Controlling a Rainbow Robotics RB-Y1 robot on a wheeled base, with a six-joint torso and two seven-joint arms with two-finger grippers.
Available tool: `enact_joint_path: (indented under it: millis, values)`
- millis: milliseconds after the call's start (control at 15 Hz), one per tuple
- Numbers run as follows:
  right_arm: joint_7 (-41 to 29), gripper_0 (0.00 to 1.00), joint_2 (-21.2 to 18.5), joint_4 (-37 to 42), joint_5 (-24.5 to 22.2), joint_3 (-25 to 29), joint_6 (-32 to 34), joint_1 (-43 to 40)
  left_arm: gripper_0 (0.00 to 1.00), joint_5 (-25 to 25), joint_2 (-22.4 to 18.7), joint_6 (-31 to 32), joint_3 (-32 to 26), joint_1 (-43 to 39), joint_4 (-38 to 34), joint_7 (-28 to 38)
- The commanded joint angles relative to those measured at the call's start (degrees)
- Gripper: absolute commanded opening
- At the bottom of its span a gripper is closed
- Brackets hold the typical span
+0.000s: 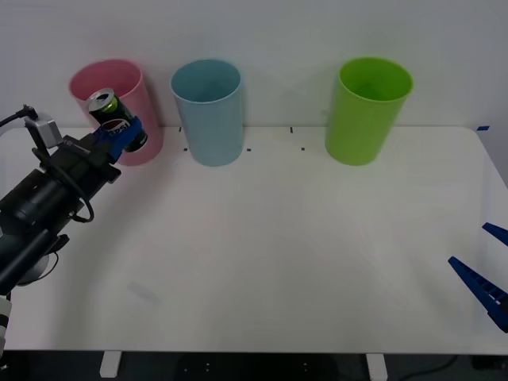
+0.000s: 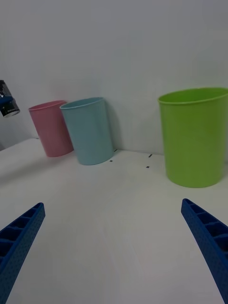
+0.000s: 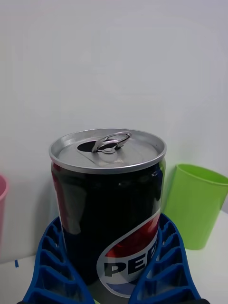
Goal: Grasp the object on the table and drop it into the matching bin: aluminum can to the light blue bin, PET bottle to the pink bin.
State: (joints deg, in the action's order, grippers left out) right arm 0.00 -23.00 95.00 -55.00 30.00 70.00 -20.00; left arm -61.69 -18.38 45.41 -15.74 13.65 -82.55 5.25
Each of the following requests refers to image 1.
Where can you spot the black drink can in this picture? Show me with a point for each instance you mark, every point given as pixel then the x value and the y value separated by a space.
pixel 109 109

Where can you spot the pink plastic bin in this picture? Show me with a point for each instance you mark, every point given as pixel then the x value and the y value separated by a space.
pixel 148 119

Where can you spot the pale blue plastic bin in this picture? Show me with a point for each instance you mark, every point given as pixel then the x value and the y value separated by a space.
pixel 214 135

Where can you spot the green plastic bin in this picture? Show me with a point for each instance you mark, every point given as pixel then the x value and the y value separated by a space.
pixel 357 131

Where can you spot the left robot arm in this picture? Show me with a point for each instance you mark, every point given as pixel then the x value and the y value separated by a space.
pixel 35 198

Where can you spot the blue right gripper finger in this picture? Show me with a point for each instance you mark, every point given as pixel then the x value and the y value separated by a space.
pixel 498 233
pixel 486 291

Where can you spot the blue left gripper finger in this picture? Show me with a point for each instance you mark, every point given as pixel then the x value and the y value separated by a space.
pixel 99 133
pixel 124 139

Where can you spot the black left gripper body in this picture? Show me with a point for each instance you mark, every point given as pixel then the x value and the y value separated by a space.
pixel 79 162

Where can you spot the white table leg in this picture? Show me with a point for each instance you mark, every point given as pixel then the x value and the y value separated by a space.
pixel 110 365
pixel 376 367

